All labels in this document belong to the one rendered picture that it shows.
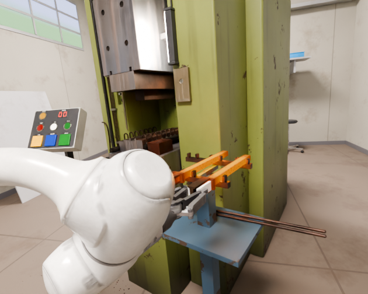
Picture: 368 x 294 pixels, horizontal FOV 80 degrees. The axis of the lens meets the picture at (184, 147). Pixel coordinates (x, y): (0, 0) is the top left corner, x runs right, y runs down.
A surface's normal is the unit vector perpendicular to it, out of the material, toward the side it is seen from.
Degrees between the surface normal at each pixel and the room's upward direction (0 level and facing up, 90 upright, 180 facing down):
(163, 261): 90
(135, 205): 94
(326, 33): 90
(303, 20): 90
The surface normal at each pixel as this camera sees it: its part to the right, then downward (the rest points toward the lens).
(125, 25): -0.55, 0.22
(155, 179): 0.58, -0.62
